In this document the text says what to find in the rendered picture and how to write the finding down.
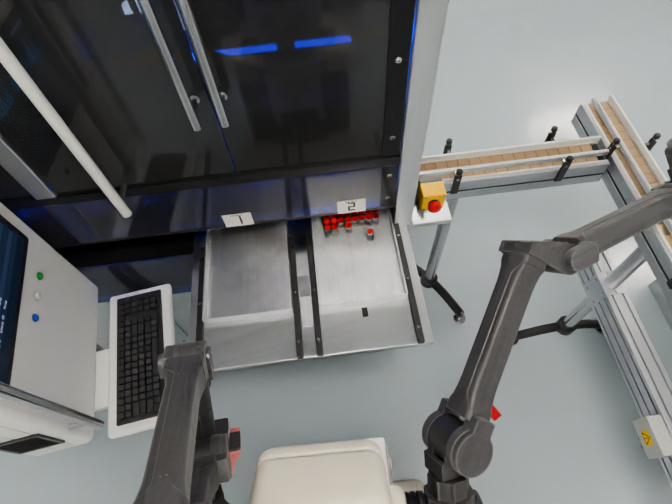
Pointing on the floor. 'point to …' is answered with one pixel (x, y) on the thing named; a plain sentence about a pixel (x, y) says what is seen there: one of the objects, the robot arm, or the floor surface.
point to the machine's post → (418, 102)
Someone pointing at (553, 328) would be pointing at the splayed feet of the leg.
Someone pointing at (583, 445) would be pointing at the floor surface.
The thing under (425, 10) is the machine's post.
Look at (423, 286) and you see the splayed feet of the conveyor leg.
